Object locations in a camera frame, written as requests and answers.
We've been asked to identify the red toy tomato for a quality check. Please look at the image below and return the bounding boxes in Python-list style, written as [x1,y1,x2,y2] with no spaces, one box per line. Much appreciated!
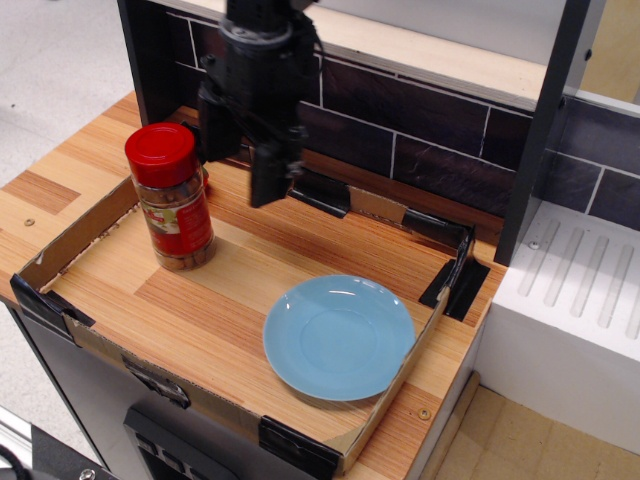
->
[201,166,209,189]

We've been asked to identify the light blue ceramic plate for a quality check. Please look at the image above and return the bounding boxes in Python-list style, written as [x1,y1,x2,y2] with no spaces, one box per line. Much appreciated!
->
[263,275,415,401]

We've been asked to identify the black control panel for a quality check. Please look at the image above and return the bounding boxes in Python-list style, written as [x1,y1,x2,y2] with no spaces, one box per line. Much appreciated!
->
[123,405,241,480]

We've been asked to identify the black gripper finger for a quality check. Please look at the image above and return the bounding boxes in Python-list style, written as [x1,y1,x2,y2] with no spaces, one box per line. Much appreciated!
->
[250,127,308,208]
[198,92,242,163]

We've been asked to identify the white ribbed drainer board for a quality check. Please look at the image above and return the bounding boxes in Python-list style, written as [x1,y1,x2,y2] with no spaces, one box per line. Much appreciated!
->
[475,202,639,452]

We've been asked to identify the dark grey shelf post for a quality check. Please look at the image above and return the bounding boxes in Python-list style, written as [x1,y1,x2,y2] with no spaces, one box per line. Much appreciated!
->
[494,1,590,266]

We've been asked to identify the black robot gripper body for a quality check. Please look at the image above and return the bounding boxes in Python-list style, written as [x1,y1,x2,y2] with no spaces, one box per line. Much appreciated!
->
[195,22,321,166]

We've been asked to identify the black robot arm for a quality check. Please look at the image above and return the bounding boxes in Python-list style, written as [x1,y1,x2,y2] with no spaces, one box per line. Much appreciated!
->
[198,1,321,208]

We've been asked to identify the brown cardboard fence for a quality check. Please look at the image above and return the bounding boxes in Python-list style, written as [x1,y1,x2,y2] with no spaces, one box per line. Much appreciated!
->
[9,121,492,478]

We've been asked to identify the red-capped basil spice bottle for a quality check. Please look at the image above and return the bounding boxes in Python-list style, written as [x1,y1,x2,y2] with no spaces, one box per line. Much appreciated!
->
[125,122,216,271]

